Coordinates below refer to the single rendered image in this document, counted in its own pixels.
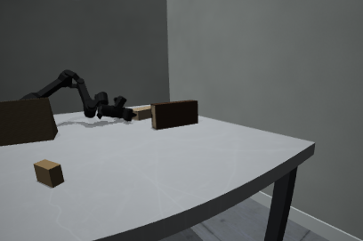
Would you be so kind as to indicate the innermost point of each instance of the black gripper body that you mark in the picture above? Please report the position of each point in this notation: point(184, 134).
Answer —
point(118, 113)

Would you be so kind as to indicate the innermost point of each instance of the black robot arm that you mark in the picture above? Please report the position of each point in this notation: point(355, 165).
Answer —
point(90, 106)

